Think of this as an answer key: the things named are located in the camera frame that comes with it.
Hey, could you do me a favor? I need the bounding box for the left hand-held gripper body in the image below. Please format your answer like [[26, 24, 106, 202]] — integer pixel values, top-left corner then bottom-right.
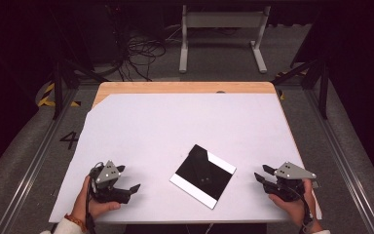
[[90, 160, 132, 205]]

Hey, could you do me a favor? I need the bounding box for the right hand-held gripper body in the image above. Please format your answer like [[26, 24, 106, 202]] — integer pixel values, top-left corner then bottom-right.
[[262, 161, 318, 203]]

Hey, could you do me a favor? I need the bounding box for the person's left hand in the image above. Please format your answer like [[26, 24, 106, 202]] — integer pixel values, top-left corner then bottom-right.
[[71, 175, 122, 225]]

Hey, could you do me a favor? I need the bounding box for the person's right hand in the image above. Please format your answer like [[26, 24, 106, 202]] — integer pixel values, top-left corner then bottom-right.
[[268, 178, 324, 233]]

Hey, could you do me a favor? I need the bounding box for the white table cover sheet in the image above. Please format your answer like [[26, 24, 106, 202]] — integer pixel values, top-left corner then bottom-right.
[[48, 93, 323, 224]]

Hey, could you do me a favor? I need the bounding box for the yellow black hazard tape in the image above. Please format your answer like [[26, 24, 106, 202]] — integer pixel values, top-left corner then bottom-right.
[[274, 69, 310, 101], [38, 82, 82, 108]]

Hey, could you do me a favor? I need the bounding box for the black metal stand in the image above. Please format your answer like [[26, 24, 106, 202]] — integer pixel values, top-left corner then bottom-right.
[[50, 58, 110, 121], [271, 55, 330, 121]]

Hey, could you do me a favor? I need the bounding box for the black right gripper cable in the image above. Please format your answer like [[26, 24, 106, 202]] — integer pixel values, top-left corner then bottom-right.
[[290, 186, 316, 233]]

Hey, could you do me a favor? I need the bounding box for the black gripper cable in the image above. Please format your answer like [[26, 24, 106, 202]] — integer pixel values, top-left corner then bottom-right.
[[290, 186, 316, 233], [85, 161, 105, 234]]

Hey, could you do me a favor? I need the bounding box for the aluminium floor rail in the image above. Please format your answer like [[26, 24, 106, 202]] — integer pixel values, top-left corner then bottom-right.
[[305, 89, 374, 234], [0, 87, 79, 234]]

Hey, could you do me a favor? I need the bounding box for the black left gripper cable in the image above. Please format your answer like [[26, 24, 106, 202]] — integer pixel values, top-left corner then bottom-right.
[[85, 161, 105, 234]]

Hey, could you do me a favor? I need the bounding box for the orange bead bracelet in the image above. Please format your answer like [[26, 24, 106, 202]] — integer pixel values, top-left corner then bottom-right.
[[63, 213, 88, 233]]

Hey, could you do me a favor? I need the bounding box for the grey wrist strap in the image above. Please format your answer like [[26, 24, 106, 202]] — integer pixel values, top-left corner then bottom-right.
[[302, 216, 316, 232]]

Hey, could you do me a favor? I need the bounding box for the tangle of black floor cables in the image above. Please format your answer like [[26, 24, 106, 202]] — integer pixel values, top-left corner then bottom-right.
[[116, 32, 168, 82]]

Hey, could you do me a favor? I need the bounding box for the white metal desk frame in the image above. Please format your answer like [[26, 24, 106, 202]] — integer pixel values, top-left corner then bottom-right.
[[178, 4, 272, 74]]

